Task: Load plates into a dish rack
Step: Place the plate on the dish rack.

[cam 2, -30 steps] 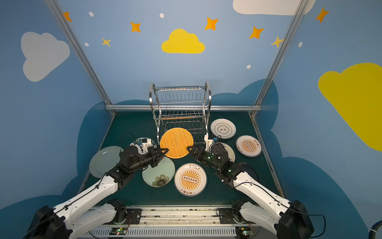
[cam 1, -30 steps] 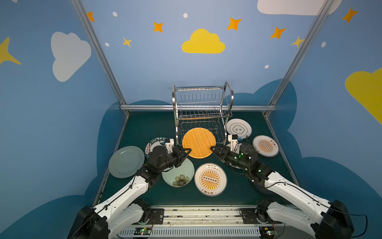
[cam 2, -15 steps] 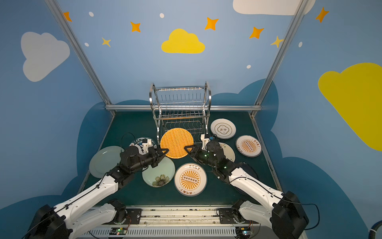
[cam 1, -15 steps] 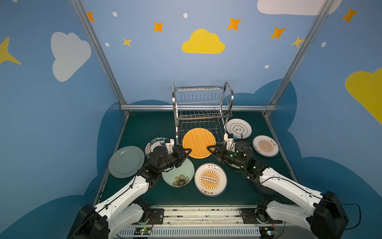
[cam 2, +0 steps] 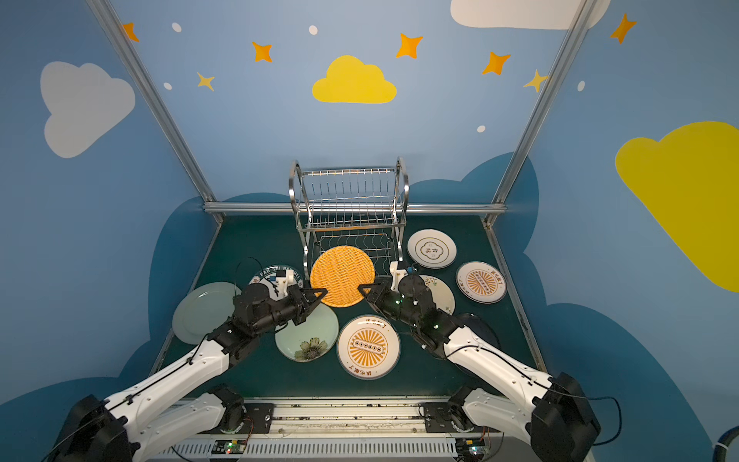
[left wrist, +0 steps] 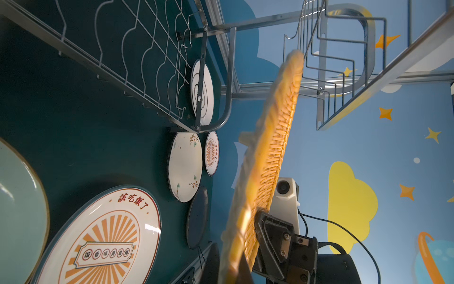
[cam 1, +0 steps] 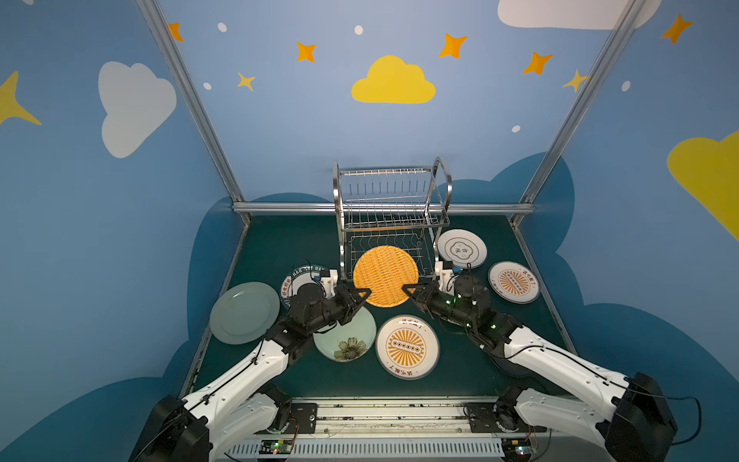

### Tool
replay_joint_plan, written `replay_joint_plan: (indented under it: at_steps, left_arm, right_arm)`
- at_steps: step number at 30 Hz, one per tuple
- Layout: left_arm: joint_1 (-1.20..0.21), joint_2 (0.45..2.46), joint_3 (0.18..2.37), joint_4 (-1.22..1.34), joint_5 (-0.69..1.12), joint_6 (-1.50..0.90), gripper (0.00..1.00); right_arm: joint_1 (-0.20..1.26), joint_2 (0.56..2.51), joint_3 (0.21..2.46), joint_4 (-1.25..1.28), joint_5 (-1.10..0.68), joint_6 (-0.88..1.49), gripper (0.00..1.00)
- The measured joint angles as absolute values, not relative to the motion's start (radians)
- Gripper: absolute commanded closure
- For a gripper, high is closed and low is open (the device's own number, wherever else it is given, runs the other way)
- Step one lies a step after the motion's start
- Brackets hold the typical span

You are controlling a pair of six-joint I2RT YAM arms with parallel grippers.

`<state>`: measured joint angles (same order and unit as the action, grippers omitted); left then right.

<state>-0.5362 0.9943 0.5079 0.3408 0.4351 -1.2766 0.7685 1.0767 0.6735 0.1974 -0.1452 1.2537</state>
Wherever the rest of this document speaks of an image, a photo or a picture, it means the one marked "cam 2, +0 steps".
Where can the left aluminium frame post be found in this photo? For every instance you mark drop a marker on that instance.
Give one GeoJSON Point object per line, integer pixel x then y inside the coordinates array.
{"type": "Point", "coordinates": [109, 22]}

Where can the right aluminium frame post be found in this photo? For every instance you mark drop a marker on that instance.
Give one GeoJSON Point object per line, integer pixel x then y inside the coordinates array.
{"type": "Point", "coordinates": [558, 73]}

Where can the left controller board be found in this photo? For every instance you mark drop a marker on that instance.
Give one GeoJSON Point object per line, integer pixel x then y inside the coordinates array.
{"type": "Point", "coordinates": [229, 447]}

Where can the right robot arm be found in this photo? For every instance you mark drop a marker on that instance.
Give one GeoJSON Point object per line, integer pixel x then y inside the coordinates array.
{"type": "Point", "coordinates": [551, 414]}

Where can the light green flower plate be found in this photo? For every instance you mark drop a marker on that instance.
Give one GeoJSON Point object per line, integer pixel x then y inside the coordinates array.
{"type": "Point", "coordinates": [310, 340]}

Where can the stainless steel dish rack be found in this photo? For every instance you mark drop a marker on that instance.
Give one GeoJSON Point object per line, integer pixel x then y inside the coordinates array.
{"type": "Point", "coordinates": [381, 236]}

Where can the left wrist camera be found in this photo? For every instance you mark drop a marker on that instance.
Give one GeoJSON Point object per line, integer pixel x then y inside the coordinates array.
{"type": "Point", "coordinates": [281, 282]}

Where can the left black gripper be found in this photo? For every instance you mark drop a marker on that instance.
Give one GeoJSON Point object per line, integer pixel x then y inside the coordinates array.
{"type": "Point", "coordinates": [303, 302]}

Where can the right controller board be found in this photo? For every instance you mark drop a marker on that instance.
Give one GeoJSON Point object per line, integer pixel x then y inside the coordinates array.
{"type": "Point", "coordinates": [468, 449]}

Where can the plain pale green plate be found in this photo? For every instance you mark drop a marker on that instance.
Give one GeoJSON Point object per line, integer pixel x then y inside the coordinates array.
{"type": "Point", "coordinates": [203, 310]}

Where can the orange sunburst plate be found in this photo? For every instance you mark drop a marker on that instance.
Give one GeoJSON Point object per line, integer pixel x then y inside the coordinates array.
{"type": "Point", "coordinates": [481, 282]}
{"type": "Point", "coordinates": [368, 347]}

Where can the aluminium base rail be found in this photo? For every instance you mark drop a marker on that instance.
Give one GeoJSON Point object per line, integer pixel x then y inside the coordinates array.
{"type": "Point", "coordinates": [353, 419]}

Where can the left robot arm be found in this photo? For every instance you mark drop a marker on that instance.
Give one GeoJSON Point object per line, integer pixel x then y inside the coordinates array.
{"type": "Point", "coordinates": [138, 423]}

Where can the white plate dark lettered rim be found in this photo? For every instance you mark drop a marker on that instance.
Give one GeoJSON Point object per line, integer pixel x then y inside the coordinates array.
{"type": "Point", "coordinates": [270, 272]}

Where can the white plate grey emblem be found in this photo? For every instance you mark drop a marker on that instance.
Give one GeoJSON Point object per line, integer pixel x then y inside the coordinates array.
{"type": "Point", "coordinates": [432, 249]}

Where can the cream floral plate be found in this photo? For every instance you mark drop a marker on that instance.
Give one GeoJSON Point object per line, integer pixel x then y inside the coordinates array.
{"type": "Point", "coordinates": [441, 293]}

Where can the aluminium frame post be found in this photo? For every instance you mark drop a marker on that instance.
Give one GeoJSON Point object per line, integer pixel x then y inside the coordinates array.
{"type": "Point", "coordinates": [558, 73]}
{"type": "Point", "coordinates": [109, 22]}

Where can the controller board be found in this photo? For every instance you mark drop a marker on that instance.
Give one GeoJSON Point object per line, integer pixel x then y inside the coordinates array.
{"type": "Point", "coordinates": [229, 447]}
{"type": "Point", "coordinates": [468, 449]}

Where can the orange sunburst plate right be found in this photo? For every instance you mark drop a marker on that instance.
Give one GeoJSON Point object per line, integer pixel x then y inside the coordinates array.
{"type": "Point", "coordinates": [481, 282]}

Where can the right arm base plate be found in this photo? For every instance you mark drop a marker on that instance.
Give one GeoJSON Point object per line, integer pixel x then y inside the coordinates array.
{"type": "Point", "coordinates": [444, 417]}

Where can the dark navy plate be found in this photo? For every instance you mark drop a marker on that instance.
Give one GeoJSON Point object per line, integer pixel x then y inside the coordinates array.
{"type": "Point", "coordinates": [481, 329]}

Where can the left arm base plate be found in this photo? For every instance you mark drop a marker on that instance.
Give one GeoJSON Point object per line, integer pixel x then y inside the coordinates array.
{"type": "Point", "coordinates": [251, 417]}

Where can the orange sunburst plate front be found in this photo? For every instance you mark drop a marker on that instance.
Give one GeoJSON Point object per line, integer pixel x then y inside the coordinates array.
{"type": "Point", "coordinates": [368, 347]}

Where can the rear aluminium frame bar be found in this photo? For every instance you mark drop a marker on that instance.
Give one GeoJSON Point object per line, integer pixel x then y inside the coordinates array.
{"type": "Point", "coordinates": [279, 208]}

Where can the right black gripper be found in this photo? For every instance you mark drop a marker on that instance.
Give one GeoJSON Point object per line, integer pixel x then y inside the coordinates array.
{"type": "Point", "coordinates": [383, 298]}

